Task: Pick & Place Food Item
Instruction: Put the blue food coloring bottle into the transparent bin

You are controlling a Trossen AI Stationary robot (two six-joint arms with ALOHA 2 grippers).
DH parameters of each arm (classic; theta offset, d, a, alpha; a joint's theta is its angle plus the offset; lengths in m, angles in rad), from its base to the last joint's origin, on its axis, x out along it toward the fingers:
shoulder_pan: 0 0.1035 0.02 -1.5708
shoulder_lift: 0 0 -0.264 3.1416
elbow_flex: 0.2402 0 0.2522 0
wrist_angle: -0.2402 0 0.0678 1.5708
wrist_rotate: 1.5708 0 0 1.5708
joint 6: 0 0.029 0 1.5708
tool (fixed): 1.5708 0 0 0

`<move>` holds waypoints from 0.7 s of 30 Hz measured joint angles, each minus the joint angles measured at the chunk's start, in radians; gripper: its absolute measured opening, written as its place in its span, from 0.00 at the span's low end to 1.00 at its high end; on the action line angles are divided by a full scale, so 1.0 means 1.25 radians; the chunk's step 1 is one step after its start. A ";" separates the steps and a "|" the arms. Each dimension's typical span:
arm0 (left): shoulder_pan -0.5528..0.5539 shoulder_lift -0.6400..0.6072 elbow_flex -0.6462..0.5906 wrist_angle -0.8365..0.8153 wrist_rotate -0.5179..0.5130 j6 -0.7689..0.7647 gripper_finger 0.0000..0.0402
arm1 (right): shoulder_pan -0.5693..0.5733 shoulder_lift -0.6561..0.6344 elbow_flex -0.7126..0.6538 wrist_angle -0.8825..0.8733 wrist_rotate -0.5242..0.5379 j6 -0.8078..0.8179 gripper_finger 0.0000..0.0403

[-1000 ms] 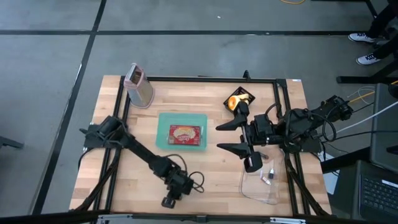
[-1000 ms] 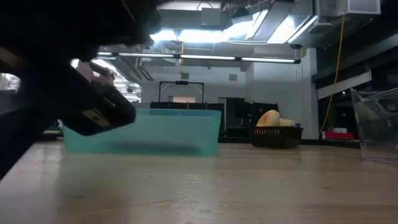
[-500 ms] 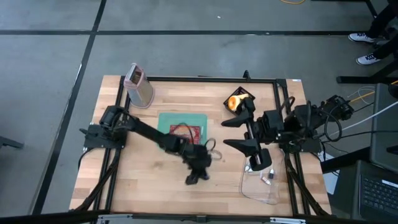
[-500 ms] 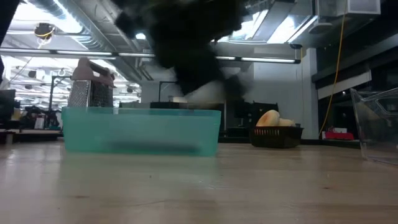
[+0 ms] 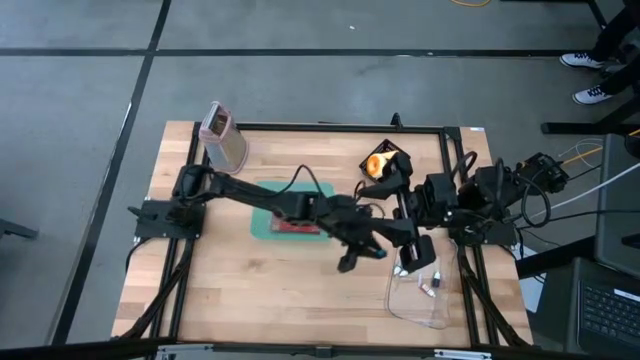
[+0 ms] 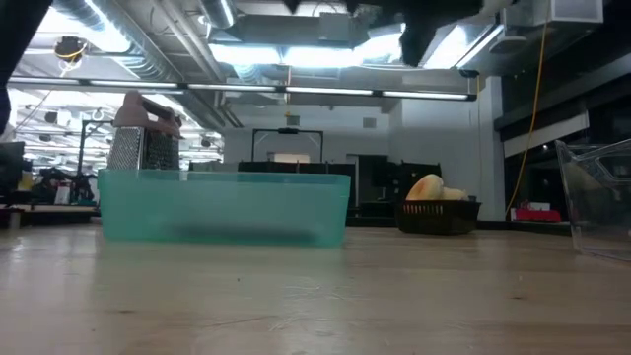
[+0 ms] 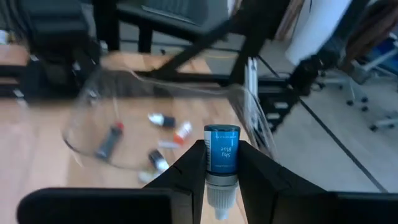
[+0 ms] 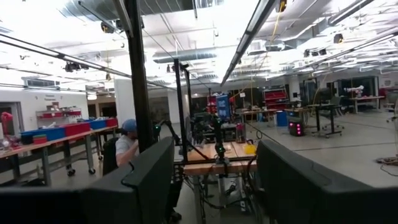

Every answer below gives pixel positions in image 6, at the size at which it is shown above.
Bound hanging cable reel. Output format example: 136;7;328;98
52;35;91;65

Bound black rectangular stand frame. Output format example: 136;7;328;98
250;127;325;164

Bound long ceiling light strip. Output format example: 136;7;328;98
7;77;477;103

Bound black aluminium table frame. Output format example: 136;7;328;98
344;215;573;236

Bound orange glazed toy donut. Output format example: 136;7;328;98
405;173;445;202

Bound metal box grater pink handle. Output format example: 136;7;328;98
106;90;182;172

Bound silver ventilation duct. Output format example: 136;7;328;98
199;0;238;30

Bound teal translucent plastic bin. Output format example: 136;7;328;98
97;169;352;249

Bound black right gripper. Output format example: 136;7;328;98
344;0;487;68

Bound red box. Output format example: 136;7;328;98
512;206;562;223

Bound yellow hanging cable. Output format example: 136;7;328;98
505;19;551;218

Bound white ceiling vent box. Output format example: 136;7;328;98
502;0;605;55

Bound black upright stand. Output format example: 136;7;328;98
76;119;115;174

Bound black slotted plastic basket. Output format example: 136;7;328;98
393;199;482;236

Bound clear plastic container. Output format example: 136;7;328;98
555;139;631;262

